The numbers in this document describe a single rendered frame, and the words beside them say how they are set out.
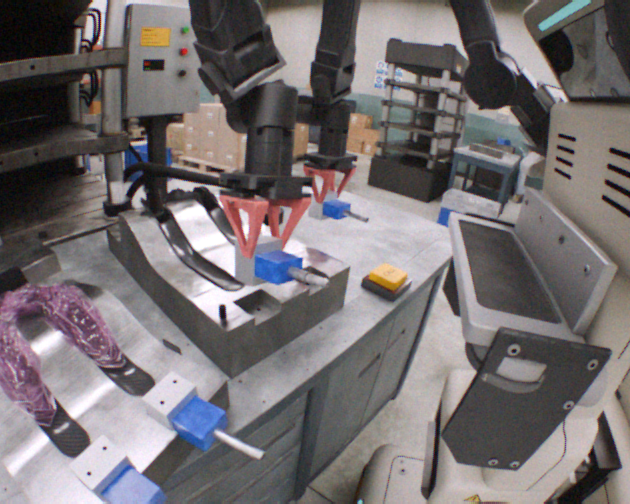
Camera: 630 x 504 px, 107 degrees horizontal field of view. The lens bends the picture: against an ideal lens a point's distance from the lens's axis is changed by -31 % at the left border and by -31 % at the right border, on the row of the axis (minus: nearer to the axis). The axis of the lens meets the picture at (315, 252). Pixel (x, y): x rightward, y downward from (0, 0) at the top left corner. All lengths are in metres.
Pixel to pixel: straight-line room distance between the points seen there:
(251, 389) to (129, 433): 0.18
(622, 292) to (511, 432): 0.15
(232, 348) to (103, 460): 0.22
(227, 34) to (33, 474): 0.47
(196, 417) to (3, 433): 0.23
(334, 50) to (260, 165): 0.29
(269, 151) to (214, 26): 0.15
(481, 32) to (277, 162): 0.33
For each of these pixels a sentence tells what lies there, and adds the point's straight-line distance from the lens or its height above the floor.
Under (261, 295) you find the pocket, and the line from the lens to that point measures 0.50.
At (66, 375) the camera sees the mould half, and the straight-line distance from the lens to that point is 0.44.
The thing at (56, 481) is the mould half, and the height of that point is 0.85.
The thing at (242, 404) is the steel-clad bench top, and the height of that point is 0.80.
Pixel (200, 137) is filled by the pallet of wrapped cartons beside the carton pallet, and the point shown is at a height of 0.47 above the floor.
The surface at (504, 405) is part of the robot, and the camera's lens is 0.28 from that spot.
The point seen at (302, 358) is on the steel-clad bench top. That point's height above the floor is 0.80.
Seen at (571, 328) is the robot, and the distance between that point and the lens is 0.28.
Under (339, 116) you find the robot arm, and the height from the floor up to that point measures 1.12.
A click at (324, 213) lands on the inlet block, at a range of 0.69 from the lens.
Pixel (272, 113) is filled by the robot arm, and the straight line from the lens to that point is 0.38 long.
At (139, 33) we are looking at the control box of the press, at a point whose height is 1.36.
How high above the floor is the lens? 1.16
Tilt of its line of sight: 27 degrees down
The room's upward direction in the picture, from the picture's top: 6 degrees clockwise
